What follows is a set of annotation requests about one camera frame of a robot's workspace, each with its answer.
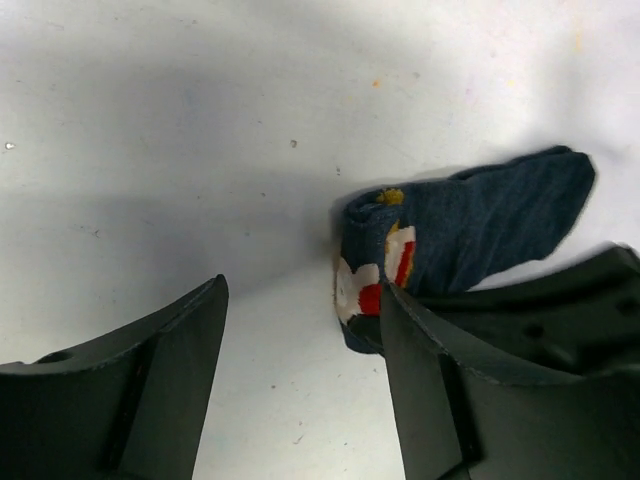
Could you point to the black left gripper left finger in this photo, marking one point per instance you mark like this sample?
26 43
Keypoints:
130 404

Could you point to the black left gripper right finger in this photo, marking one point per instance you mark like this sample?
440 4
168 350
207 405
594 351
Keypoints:
465 409

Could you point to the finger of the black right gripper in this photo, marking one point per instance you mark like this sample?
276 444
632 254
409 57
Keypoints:
576 324

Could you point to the navy santa sock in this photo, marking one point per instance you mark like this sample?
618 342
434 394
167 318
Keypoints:
445 236

